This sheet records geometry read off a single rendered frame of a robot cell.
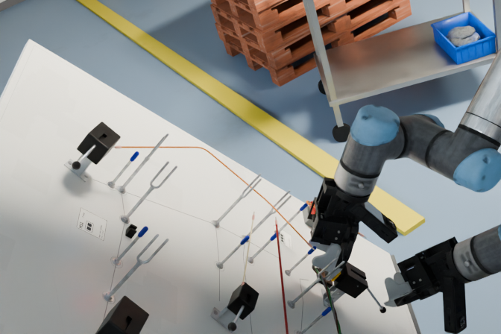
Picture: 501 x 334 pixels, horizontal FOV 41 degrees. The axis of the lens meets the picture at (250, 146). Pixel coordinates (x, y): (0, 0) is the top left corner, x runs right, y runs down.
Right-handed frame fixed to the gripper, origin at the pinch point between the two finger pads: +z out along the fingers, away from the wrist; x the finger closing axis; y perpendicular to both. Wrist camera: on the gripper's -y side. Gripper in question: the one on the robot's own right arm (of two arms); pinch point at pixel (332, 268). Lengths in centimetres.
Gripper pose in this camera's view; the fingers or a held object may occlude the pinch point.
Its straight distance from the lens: 136.4
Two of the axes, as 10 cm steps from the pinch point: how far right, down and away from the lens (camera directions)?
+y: -9.7, -1.8, -1.4
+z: -2.3, 8.3, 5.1
